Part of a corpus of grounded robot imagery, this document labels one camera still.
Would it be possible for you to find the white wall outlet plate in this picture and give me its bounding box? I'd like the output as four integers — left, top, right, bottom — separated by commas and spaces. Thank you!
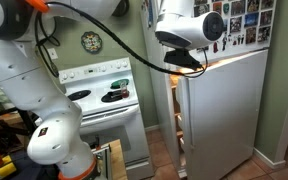
47, 47, 59, 61

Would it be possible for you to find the white freezer door with magnets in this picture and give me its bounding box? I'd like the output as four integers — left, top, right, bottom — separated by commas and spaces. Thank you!
155, 0, 277, 66

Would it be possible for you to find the dark face photo magnet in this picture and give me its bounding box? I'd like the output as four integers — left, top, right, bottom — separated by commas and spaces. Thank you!
193, 3, 211, 18

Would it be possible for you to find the orange cable clip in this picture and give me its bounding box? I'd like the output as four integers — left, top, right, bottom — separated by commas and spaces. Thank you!
25, 0, 48, 14

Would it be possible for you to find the green shield magnet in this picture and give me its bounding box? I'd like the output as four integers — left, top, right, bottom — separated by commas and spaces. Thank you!
223, 2, 231, 15

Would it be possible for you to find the large white fridge door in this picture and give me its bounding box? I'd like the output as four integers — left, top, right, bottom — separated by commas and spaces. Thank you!
176, 49, 269, 180

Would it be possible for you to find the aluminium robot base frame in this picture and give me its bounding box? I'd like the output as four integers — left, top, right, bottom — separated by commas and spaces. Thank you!
91, 143, 113, 180

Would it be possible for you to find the green pan lid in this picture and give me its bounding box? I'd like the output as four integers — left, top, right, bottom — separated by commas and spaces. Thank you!
109, 78, 130, 90

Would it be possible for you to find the black tripod stand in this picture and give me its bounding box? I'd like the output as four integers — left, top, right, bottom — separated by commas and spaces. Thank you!
0, 106, 37, 138

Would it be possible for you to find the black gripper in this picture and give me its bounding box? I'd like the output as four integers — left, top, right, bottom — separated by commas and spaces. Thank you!
163, 49, 202, 71

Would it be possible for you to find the white fridge body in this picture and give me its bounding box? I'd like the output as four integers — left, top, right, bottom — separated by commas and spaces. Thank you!
139, 0, 188, 179

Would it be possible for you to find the wooden table board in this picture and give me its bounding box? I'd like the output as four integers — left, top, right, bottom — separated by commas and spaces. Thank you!
108, 139, 129, 180

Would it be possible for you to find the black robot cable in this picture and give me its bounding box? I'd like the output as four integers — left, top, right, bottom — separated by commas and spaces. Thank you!
33, 1, 209, 79

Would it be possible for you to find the white electric stove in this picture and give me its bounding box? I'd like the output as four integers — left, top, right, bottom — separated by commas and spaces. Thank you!
33, 57, 156, 180

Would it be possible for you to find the black coil burner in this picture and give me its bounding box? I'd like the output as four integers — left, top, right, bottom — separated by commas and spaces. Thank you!
67, 89, 92, 102
101, 90, 125, 103

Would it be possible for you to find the blue photo magnet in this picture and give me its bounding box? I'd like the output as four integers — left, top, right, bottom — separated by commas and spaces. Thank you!
243, 12, 260, 28

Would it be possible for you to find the yellow emergency stop box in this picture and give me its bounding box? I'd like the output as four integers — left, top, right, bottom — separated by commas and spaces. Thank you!
0, 153, 18, 180

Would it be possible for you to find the red rectangular magnet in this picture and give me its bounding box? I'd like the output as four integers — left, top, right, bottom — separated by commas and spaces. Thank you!
212, 1, 223, 15

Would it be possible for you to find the wooden side table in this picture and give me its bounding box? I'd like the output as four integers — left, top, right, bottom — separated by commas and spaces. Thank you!
0, 111, 28, 134

